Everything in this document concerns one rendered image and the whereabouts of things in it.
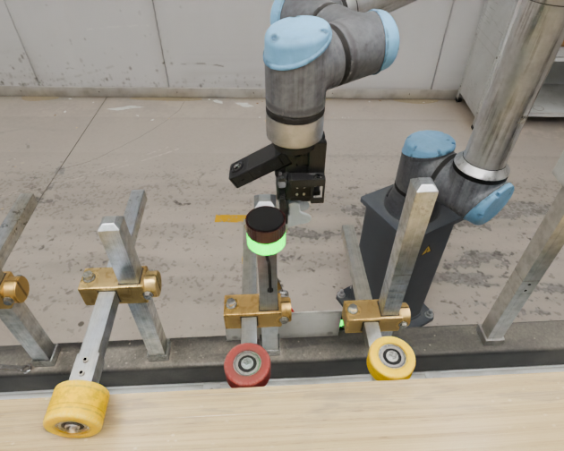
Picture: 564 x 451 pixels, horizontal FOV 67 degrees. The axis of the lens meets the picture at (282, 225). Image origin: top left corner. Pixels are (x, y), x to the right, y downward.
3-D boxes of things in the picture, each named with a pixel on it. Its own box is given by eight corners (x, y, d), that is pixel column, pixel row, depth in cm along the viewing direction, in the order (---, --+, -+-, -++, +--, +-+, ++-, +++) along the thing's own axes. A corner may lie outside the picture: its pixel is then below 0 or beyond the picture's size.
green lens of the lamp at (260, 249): (247, 228, 69) (246, 218, 67) (284, 226, 69) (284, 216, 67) (246, 256, 64) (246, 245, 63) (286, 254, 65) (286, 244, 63)
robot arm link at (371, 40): (358, -5, 69) (297, 11, 63) (414, 15, 62) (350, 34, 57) (352, 54, 75) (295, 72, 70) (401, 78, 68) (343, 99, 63)
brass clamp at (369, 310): (340, 311, 95) (343, 298, 91) (400, 309, 95) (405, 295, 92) (345, 336, 90) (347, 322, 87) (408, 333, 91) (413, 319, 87)
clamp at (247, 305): (226, 309, 91) (224, 294, 87) (289, 306, 91) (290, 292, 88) (225, 332, 87) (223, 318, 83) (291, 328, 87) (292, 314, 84)
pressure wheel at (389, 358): (353, 387, 81) (360, 357, 73) (374, 358, 85) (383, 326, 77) (390, 415, 77) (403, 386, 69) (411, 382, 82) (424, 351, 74)
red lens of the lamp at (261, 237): (246, 216, 67) (245, 206, 66) (284, 216, 67) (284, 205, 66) (245, 244, 63) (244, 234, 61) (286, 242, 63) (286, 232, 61)
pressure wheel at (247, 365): (229, 372, 83) (224, 341, 75) (270, 370, 83) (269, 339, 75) (228, 414, 77) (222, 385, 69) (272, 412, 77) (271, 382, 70)
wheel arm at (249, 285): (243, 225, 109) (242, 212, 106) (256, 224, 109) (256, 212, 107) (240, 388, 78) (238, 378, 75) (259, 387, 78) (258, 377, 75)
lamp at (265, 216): (253, 291, 80) (246, 205, 65) (283, 290, 81) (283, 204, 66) (253, 318, 76) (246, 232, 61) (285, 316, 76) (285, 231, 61)
